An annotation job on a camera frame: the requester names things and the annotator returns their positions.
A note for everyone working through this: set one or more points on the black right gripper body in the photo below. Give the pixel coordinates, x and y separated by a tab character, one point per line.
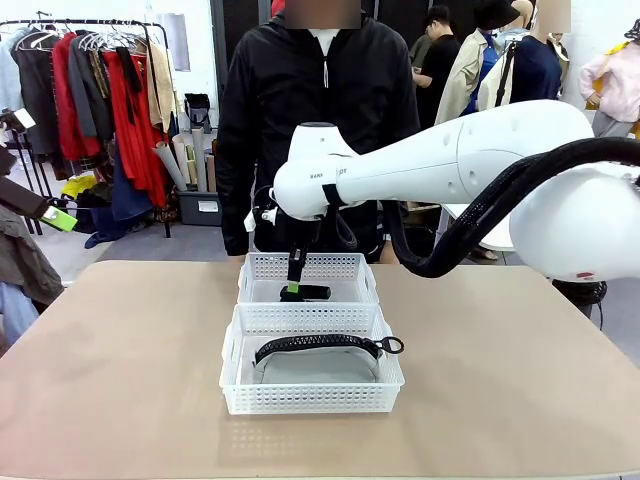
300	230

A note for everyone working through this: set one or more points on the black stapler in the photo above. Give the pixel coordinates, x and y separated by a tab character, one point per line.
315	293

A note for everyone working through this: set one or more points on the grey pencil case black zipper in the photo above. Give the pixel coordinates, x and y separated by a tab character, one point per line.
310	367

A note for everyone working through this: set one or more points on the person's right forearm black sleeve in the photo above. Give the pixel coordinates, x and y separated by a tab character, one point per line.
235	200

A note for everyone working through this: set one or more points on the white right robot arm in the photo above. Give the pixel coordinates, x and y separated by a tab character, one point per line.
450	160

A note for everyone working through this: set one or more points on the person's left hand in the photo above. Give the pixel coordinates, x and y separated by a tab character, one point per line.
387	255

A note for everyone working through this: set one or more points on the small white perforated plastic basket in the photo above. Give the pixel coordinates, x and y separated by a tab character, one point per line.
340	267

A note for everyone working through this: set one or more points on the yellow garment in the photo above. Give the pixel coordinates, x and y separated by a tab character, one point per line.
79	186

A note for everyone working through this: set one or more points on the brown draped garment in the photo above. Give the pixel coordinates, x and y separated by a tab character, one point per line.
25	260

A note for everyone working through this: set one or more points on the blue garment on floor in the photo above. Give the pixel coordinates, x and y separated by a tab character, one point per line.
107	227

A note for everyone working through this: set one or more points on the dark blue hanging skirt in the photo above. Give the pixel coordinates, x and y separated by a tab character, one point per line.
127	190

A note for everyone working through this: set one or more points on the red hanging jacket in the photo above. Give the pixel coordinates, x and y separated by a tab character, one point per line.
65	110

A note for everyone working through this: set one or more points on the grey storage bin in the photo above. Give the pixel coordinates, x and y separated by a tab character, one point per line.
200	207

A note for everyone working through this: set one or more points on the brown paper roll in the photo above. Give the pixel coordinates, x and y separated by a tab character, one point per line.
211	175

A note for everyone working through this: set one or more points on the dark grey hanging garment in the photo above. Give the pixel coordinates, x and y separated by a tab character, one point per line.
37	100

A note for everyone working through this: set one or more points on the blue denim cloth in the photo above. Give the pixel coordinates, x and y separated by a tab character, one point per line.
15	312

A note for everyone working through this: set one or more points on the tall grey paper roll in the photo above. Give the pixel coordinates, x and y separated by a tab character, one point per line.
199	160

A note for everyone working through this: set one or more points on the long red hanging dress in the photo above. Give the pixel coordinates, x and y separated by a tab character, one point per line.
140	150

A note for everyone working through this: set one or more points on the large white perforated plastic basket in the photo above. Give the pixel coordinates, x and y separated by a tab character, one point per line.
310	400

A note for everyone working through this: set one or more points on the grey hanging jacket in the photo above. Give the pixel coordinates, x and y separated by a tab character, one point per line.
85	90

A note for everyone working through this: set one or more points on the light blue hanging garment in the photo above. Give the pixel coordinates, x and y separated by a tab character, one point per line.
10	75

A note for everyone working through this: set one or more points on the person in black jacket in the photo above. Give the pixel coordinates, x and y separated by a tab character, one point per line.
300	90

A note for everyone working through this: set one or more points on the slanted grey paper roll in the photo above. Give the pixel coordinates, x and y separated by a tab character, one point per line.
170	167

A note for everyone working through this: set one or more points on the beige hanging garment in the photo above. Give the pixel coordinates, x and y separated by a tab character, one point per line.
162	90

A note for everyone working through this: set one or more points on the white background table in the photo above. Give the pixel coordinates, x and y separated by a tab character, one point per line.
495	235

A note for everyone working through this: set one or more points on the black metal clothes rack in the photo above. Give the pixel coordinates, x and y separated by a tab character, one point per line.
100	22

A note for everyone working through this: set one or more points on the background person in black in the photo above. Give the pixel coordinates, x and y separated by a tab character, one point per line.
440	65

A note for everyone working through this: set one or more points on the mannequin with beige coat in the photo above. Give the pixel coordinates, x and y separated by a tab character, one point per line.
465	75

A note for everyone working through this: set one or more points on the mannequin with navy top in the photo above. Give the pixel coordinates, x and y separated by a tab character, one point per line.
537	70

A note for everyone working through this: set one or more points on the mannequin with pink top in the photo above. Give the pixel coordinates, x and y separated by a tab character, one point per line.
615	80

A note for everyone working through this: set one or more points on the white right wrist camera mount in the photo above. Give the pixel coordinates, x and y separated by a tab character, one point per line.
260	215

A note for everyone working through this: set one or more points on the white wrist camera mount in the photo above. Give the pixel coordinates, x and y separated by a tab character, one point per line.
260	215
17	120

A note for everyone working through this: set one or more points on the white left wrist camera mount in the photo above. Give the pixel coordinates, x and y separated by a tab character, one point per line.
17	120

